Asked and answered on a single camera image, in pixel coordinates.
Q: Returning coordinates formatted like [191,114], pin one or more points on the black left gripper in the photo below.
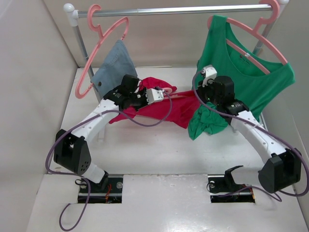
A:
[143,92]

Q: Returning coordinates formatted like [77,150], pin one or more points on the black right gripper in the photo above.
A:
[201,90]

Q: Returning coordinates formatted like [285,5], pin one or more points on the red t shirt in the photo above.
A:
[179,110]

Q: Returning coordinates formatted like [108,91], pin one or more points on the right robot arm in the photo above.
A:
[282,166]

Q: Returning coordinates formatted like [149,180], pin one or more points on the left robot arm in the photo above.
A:
[71,150]

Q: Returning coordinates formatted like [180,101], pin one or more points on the pink hanger with green top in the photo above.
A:
[263,36]

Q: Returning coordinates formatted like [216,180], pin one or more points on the blue denim garment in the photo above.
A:
[114,67]

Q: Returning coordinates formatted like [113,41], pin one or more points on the green tank top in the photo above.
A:
[251,85]

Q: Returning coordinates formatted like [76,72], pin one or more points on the metal clothes rack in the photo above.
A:
[95,10]

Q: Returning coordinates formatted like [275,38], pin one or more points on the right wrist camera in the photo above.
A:
[208,72]

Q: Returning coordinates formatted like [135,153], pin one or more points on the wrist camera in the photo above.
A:
[154,95]
[208,72]

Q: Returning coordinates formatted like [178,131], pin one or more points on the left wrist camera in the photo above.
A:
[154,95]

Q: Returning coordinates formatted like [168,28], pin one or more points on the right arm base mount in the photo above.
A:
[223,189]

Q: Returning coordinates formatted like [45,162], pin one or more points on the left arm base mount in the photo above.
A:
[108,193]

